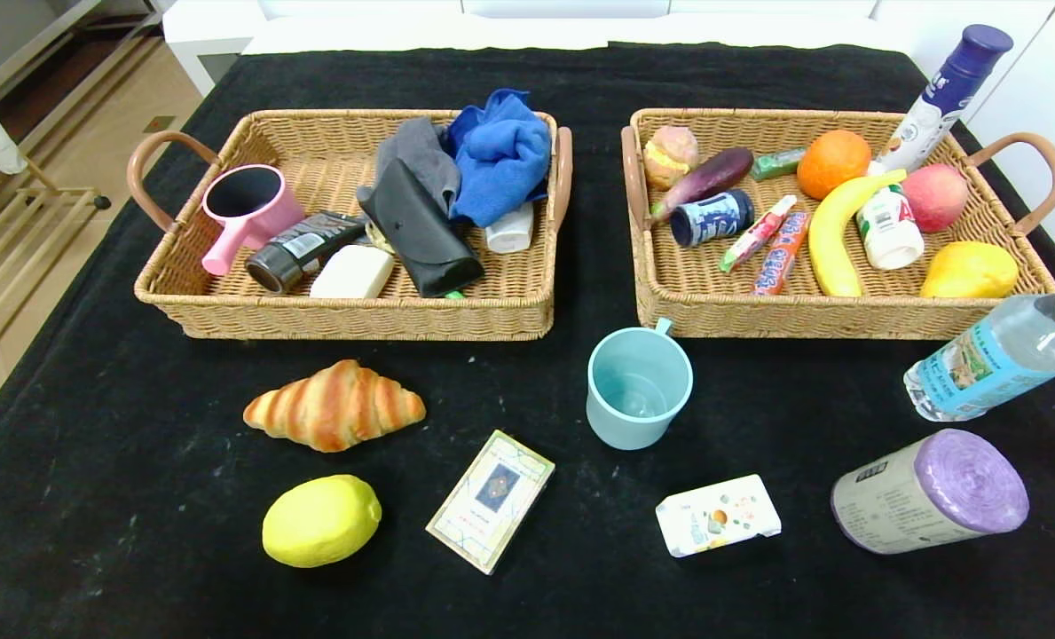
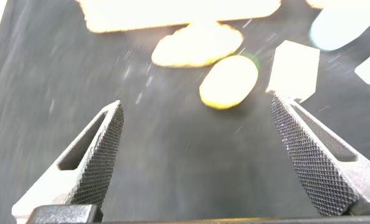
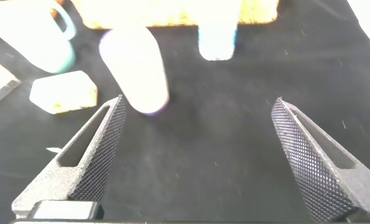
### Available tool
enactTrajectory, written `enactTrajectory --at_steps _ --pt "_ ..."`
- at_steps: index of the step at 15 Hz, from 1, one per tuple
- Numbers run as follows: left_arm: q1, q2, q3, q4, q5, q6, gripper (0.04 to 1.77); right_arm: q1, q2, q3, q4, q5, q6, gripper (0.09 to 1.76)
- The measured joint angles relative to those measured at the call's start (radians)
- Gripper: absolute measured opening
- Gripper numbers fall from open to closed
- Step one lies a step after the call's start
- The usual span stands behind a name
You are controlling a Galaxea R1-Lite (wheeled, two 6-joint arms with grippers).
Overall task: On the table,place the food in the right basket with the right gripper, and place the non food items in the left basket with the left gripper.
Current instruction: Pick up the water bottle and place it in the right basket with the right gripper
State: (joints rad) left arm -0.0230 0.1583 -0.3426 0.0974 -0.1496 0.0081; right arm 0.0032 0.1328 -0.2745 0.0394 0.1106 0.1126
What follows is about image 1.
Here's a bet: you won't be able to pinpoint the red white candy pack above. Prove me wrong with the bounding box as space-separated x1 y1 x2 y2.
720 194 798 273

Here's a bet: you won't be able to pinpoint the blue cloth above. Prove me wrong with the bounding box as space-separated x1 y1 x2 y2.
445 88 553 229

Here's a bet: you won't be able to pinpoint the wicker basket brown handles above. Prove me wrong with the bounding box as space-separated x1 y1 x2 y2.
126 108 574 342
620 107 1055 342

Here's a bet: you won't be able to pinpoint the yellow mango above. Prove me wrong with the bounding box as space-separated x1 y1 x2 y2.
920 241 1020 299

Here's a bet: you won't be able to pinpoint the orange fruit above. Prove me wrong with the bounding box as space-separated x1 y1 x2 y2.
797 130 872 201

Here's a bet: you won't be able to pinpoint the white soap bar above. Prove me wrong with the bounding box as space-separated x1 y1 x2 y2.
309 244 397 300

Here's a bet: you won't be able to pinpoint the purple eggplant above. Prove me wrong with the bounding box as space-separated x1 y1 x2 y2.
650 146 755 223

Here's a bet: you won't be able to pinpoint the black glasses case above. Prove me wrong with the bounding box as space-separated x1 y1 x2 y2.
356 158 485 299

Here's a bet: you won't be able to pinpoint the green candy pack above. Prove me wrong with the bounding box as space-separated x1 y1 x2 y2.
751 147 807 181

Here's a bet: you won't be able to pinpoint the beige shelf frame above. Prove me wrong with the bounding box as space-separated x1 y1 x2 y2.
0 0 166 112

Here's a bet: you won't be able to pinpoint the beige wheeled rack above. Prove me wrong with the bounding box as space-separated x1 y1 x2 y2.
0 158 113 370

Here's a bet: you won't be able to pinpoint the red peach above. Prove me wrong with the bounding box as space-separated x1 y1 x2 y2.
901 162 970 233

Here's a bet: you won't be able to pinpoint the teal plastic cup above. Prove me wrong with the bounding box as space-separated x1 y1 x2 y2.
586 318 695 451

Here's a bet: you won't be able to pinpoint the black cosmetic tube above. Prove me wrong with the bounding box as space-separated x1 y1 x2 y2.
245 211 370 296

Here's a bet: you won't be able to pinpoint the white yogurt bottle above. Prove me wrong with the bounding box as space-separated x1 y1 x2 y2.
855 184 925 271

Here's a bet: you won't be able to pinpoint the croissant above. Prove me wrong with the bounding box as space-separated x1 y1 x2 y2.
243 359 427 454

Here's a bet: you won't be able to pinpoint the playing card box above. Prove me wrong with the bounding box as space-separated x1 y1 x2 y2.
425 430 556 576

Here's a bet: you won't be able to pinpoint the black table cloth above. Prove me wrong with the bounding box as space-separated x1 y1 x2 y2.
0 40 1055 639

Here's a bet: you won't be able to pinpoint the orange candy roll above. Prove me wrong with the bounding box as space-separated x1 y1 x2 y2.
752 210 810 296

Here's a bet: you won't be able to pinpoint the white spray bottle purple cap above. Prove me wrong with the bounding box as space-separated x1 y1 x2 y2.
873 24 1014 174

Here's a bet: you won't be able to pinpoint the yellow lemon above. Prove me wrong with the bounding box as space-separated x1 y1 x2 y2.
262 474 383 569

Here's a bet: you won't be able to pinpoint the purple garbage bag roll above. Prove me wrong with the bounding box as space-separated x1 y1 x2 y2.
831 429 1030 556

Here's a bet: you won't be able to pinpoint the small white box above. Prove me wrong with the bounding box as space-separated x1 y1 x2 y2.
655 473 783 559

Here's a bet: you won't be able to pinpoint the pink mug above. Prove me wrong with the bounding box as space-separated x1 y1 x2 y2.
201 163 306 277

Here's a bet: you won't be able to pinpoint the grey cloth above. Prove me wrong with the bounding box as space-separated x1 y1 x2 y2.
356 116 462 214

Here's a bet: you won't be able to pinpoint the blue can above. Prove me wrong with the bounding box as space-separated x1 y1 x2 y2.
669 189 756 249

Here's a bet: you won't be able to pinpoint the toy burger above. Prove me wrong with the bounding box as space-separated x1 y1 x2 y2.
642 125 700 191

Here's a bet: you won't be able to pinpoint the yellow banana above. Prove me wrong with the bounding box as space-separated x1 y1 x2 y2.
808 169 908 298

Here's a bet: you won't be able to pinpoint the clear water bottle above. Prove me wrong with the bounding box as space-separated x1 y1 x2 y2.
903 271 1055 422

